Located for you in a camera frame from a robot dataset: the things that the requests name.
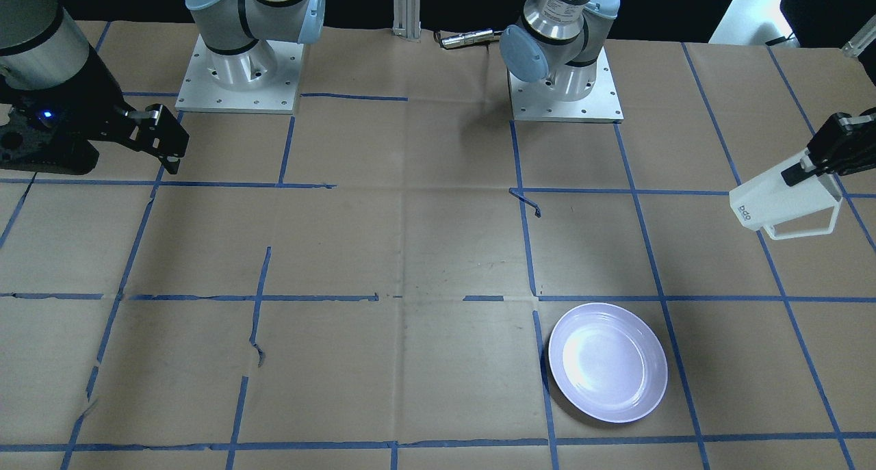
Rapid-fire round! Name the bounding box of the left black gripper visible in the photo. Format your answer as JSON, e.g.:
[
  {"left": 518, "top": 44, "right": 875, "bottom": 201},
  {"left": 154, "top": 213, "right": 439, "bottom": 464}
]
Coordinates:
[{"left": 782, "top": 108, "right": 875, "bottom": 187}]

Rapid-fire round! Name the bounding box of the white hexagonal cup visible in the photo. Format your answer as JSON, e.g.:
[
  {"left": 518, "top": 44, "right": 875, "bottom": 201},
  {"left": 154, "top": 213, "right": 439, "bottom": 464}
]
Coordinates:
[{"left": 729, "top": 149, "right": 844, "bottom": 240}]

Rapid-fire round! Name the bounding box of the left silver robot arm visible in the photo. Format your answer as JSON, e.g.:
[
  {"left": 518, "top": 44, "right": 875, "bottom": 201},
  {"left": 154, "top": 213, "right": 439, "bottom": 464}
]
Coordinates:
[{"left": 500, "top": 0, "right": 874, "bottom": 187}]

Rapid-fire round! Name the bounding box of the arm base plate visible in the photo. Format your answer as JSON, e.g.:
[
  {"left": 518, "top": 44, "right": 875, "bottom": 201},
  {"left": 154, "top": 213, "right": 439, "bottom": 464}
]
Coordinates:
[
  {"left": 508, "top": 49, "right": 623, "bottom": 123},
  {"left": 175, "top": 38, "right": 307, "bottom": 115}
]

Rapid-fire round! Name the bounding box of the aluminium profile post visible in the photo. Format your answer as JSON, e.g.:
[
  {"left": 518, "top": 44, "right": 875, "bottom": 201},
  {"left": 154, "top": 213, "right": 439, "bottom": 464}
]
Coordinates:
[{"left": 391, "top": 0, "right": 422, "bottom": 42}]

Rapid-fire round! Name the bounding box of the silver cable connector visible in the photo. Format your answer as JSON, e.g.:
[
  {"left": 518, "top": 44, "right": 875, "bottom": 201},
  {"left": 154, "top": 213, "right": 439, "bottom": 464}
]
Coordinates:
[{"left": 434, "top": 29, "right": 503, "bottom": 50}]

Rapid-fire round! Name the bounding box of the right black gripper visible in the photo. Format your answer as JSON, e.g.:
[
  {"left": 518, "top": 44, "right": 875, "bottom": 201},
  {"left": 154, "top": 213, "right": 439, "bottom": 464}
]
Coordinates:
[{"left": 1, "top": 58, "right": 189, "bottom": 176}]

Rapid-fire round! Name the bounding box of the lavender plate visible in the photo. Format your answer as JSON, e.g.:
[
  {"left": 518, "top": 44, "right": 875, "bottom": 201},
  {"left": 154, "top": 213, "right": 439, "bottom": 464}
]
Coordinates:
[{"left": 547, "top": 302, "right": 669, "bottom": 424}]

